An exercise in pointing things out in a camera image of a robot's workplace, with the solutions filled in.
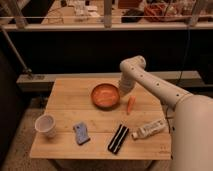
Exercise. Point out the orange pepper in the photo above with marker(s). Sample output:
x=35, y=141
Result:
x=130, y=104

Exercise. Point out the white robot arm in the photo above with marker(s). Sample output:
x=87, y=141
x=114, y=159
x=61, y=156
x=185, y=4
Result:
x=192, y=132

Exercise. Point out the orange ceramic bowl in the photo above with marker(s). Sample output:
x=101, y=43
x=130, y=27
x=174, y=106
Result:
x=105, y=96

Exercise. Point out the wooden table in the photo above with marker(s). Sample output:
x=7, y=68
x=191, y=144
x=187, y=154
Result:
x=70, y=103

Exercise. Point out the black striped case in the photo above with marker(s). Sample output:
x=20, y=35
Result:
x=118, y=139

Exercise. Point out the blue sponge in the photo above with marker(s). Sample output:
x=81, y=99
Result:
x=81, y=133

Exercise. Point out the clear plastic bottle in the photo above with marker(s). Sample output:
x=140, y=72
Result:
x=149, y=129

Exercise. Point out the white paper cup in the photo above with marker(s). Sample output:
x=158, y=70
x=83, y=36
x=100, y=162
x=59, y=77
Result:
x=45, y=124

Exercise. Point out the diagonal metal pole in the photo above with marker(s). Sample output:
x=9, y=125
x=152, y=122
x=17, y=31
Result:
x=26, y=69

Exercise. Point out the metal railing shelf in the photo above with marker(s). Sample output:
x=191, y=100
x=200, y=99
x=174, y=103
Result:
x=105, y=15

